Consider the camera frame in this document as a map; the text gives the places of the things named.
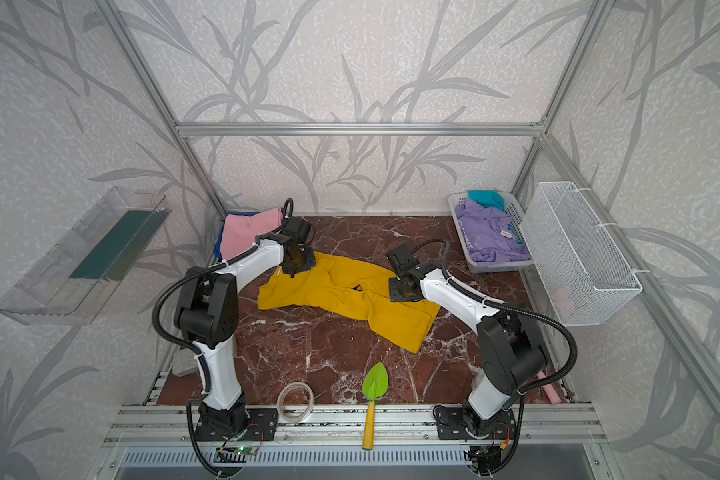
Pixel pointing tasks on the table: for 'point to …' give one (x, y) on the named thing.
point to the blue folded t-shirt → (218, 241)
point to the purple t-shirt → (488, 235)
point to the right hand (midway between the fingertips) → (400, 283)
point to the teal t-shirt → (488, 198)
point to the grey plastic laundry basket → (515, 211)
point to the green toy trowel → (373, 387)
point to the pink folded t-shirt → (241, 232)
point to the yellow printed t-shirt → (350, 288)
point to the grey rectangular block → (184, 363)
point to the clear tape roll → (288, 387)
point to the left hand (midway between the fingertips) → (312, 254)
